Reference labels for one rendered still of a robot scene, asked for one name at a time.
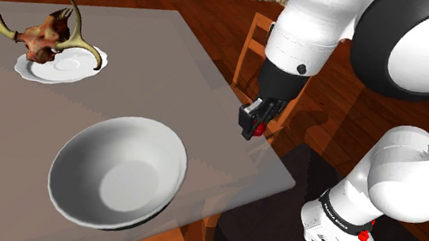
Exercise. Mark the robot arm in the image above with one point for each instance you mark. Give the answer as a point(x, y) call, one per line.
point(401, 186)

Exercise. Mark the small red round object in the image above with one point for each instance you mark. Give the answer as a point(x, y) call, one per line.
point(260, 129)

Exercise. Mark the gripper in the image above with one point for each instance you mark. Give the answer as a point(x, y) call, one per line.
point(281, 83)

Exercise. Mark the grey table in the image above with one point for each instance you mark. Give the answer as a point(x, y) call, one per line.
point(163, 69)

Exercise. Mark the white scalloped plate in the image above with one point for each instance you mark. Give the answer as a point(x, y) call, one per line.
point(68, 67)

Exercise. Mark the white bowl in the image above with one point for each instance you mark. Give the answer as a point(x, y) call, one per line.
point(127, 175)

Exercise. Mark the deer skull with antlers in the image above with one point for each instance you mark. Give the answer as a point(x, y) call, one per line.
point(43, 38)

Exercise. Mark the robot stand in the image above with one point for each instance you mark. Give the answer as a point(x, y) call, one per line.
point(266, 231)

